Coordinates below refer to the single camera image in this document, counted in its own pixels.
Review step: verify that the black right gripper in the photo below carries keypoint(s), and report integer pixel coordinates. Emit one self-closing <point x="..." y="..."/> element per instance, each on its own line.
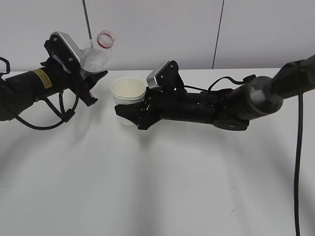
<point x="155" y="108"/>

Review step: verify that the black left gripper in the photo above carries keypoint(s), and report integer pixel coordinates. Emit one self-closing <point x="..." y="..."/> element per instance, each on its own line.
<point x="73" y="80"/>

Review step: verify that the white paper cup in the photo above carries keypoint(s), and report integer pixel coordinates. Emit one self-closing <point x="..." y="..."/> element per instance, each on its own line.
<point x="128" y="90"/>

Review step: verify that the clear plastic water bottle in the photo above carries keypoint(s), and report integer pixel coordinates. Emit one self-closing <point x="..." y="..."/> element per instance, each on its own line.
<point x="98" y="52"/>

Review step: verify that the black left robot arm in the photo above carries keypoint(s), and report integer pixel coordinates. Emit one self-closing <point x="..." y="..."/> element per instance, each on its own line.
<point x="19" y="92"/>

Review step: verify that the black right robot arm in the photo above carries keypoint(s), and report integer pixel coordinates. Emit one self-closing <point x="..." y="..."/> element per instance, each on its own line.
<point x="254" y="97"/>

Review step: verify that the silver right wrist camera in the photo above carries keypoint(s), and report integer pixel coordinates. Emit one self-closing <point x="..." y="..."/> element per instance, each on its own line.
<point x="165" y="77"/>

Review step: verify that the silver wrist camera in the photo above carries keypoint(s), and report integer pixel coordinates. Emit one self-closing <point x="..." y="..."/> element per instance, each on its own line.
<point x="165" y="77"/>
<point x="64" y="50"/>

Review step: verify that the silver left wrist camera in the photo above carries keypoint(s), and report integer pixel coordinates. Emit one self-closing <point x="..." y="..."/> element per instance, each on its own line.
<point x="64" y="50"/>

